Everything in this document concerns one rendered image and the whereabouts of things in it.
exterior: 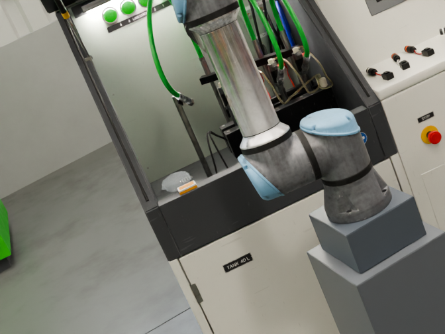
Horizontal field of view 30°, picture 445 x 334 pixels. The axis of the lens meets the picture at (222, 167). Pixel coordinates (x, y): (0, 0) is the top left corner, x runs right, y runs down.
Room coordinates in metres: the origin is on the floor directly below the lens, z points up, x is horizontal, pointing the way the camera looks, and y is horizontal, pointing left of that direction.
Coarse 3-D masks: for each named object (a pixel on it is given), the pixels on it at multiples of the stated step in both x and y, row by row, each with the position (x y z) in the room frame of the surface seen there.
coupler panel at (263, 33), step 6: (246, 0) 2.62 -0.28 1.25; (258, 0) 2.62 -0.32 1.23; (246, 6) 2.62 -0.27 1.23; (270, 6) 2.62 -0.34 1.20; (240, 12) 2.62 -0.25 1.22; (246, 12) 2.62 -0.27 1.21; (270, 12) 2.62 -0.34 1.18; (252, 18) 2.62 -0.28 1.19; (258, 18) 2.62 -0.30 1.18; (270, 18) 2.62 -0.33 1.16; (252, 24) 2.62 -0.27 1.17; (258, 24) 2.62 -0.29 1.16; (282, 24) 2.62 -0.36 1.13; (246, 30) 2.62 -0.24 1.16; (264, 30) 2.62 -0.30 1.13; (276, 30) 2.62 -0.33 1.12; (264, 36) 2.62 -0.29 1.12; (276, 36) 2.62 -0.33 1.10; (264, 42) 2.62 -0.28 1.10
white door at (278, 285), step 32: (384, 160) 2.10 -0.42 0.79; (320, 192) 2.08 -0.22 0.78; (256, 224) 2.06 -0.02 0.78; (288, 224) 2.07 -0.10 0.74; (192, 256) 2.04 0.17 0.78; (224, 256) 2.05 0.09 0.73; (256, 256) 2.06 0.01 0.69; (288, 256) 2.06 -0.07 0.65; (192, 288) 2.04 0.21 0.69; (224, 288) 2.05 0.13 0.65; (256, 288) 2.05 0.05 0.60; (288, 288) 2.06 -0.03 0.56; (320, 288) 2.07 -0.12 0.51; (224, 320) 2.04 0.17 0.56; (256, 320) 2.05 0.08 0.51; (288, 320) 2.06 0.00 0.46; (320, 320) 2.07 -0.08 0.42
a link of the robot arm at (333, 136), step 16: (320, 112) 1.71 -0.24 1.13; (336, 112) 1.68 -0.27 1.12; (304, 128) 1.66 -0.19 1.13; (320, 128) 1.63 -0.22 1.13; (336, 128) 1.62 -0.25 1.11; (352, 128) 1.64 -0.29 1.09; (304, 144) 1.64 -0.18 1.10; (320, 144) 1.63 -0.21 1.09; (336, 144) 1.62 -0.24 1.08; (352, 144) 1.63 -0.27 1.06; (320, 160) 1.62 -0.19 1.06; (336, 160) 1.62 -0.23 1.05; (352, 160) 1.62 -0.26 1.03; (368, 160) 1.65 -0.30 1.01; (320, 176) 1.64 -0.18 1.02; (336, 176) 1.63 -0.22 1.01
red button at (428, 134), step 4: (424, 128) 2.10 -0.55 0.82; (428, 128) 2.10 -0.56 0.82; (432, 128) 2.10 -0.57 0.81; (436, 128) 2.10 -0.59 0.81; (424, 132) 2.10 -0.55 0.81; (428, 132) 2.10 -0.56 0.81; (432, 132) 2.07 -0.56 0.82; (436, 132) 2.07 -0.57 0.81; (424, 136) 2.10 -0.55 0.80; (428, 136) 2.07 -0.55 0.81; (432, 136) 2.06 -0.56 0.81; (436, 136) 2.06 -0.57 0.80; (440, 136) 2.07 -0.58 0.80; (424, 140) 2.10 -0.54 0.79; (428, 140) 2.07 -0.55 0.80; (432, 140) 2.06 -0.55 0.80; (436, 140) 2.06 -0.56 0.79
